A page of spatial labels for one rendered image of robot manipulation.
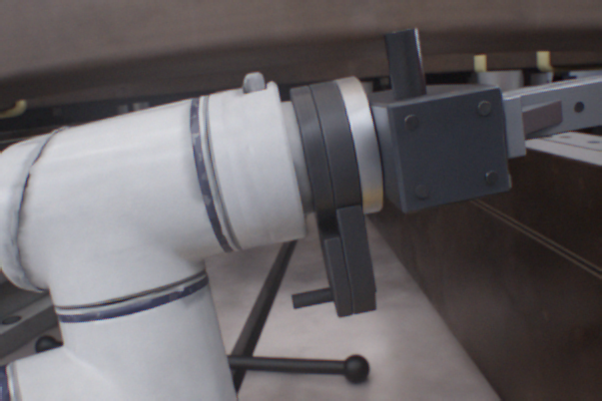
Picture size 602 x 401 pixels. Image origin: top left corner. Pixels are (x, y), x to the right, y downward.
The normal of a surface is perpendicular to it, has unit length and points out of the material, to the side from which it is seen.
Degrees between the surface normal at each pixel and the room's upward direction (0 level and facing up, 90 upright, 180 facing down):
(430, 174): 90
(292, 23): 90
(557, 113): 87
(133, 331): 77
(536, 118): 87
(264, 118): 52
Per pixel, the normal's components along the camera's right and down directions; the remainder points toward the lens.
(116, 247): 0.19, 0.06
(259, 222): 0.13, 0.71
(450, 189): 0.04, 0.25
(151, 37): -0.18, 0.26
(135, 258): 0.41, 0.04
